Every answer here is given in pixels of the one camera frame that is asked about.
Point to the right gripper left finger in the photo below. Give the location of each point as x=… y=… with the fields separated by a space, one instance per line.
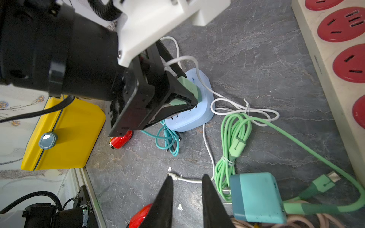
x=161 y=212

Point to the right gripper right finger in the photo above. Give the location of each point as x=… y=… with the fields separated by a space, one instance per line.
x=214 y=213

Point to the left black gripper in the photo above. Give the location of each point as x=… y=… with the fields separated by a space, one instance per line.
x=142 y=100

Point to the red shaver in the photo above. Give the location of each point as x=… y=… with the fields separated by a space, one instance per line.
x=119 y=142
x=139 y=217

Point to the teal charger end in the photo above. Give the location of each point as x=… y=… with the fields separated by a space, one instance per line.
x=256 y=198

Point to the green charger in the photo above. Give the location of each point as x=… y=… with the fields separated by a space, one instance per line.
x=186 y=93

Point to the blue round power cube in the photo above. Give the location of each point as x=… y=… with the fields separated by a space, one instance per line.
x=201 y=114

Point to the beige power strip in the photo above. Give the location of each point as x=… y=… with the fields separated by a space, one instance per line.
x=334 y=33

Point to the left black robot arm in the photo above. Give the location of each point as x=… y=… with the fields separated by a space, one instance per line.
x=49 y=47

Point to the yellow lidded box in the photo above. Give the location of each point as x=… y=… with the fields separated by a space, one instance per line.
x=64 y=139

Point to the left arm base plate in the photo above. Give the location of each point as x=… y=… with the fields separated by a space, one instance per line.
x=83 y=203

